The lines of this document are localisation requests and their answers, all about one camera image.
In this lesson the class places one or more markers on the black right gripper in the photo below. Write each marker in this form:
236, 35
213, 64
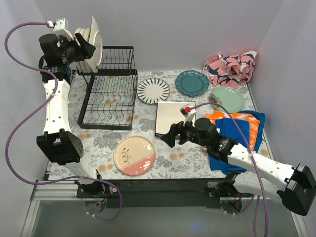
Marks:
180, 133

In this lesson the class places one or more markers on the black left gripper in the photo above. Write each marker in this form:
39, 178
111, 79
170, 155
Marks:
78, 48

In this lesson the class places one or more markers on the white black rimmed square plate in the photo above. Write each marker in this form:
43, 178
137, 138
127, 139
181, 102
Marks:
168, 113

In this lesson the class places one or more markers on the pink round plate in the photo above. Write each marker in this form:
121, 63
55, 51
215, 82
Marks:
134, 155

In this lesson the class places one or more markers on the white blue striped plate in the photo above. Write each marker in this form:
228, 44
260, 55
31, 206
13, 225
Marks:
153, 90

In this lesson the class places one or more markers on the teal scalloped plate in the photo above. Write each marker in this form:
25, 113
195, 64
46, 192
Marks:
192, 83

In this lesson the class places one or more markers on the mint green plate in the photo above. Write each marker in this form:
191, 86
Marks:
231, 99

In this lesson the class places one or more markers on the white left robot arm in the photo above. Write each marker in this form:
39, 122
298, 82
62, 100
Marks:
58, 143

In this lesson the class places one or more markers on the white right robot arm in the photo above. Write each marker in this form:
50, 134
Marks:
294, 186

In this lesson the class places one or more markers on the floral table mat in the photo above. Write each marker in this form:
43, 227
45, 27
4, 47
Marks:
186, 161

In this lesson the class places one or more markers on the cream square plate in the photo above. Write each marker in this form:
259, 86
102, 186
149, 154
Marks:
95, 39

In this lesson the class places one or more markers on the cream round plate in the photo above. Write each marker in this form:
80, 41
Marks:
78, 30

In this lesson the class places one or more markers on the white green rimmed plate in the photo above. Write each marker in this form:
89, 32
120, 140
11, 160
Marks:
82, 66

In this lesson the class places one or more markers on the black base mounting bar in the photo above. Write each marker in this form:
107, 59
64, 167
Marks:
205, 192

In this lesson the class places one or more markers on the blue cloth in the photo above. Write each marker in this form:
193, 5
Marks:
256, 123

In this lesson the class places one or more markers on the orange white cloth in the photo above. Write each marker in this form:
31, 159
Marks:
251, 126

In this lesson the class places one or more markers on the pink navy patterned cloth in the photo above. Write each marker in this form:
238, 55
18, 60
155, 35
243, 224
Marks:
231, 70

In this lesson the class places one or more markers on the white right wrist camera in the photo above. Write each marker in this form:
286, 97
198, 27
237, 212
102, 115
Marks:
189, 112

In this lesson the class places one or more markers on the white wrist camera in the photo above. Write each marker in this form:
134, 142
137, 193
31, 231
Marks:
60, 27
189, 112

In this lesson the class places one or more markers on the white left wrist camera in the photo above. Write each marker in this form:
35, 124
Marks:
60, 27

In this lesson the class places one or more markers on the black wire dish rack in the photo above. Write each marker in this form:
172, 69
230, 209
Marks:
110, 96

